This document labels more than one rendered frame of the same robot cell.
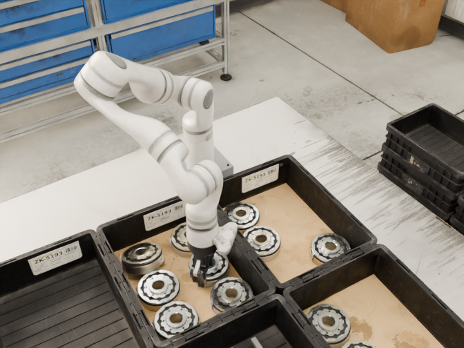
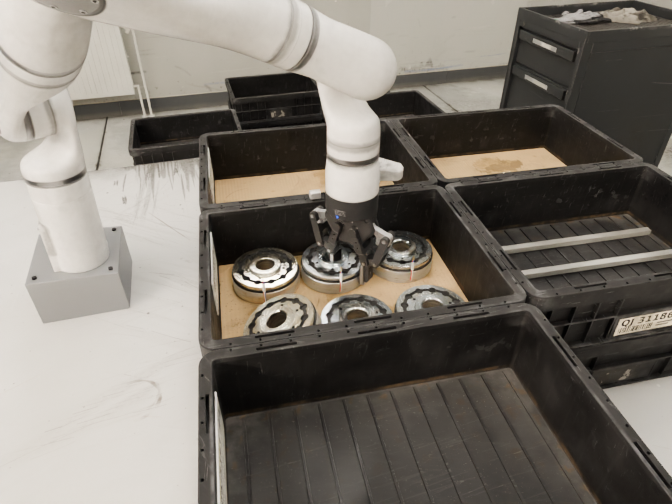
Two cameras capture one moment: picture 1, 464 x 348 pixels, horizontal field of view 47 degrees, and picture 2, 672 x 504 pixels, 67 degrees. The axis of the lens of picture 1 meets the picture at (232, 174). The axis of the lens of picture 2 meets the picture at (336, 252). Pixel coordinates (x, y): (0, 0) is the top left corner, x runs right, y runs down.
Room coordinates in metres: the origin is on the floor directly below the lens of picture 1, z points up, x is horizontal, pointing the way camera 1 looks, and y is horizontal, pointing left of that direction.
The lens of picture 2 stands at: (0.68, 0.67, 1.34)
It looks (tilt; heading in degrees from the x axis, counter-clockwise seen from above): 36 degrees down; 287
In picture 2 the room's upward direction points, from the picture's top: straight up
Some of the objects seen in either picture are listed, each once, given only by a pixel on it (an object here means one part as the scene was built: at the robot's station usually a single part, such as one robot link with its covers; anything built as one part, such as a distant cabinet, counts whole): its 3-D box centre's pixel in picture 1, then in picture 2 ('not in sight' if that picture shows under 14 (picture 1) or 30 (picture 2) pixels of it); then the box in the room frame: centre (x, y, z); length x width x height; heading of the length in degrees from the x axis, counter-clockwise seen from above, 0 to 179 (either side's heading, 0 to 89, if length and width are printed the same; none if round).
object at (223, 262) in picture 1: (208, 263); (333, 259); (0.87, 0.06, 0.86); 0.10 x 0.10 x 0.01
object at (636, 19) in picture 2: not in sight; (627, 14); (0.19, -1.91, 0.88); 0.29 x 0.22 x 0.03; 33
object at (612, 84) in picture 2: not in sight; (582, 119); (0.26, -1.80, 0.45); 0.60 x 0.45 x 0.90; 33
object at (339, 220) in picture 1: (283, 228); (310, 186); (0.98, -0.14, 0.87); 0.40 x 0.30 x 0.11; 29
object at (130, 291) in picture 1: (181, 259); (345, 256); (0.84, 0.12, 0.92); 0.40 x 0.30 x 0.02; 29
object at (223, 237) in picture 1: (210, 228); (359, 163); (0.84, 0.05, 1.03); 0.11 x 0.09 x 0.06; 74
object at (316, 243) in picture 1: (330, 247); not in sight; (0.92, -0.26, 0.86); 0.10 x 0.10 x 0.01
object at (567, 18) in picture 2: not in sight; (576, 16); (0.40, -1.81, 0.88); 0.25 x 0.19 x 0.03; 33
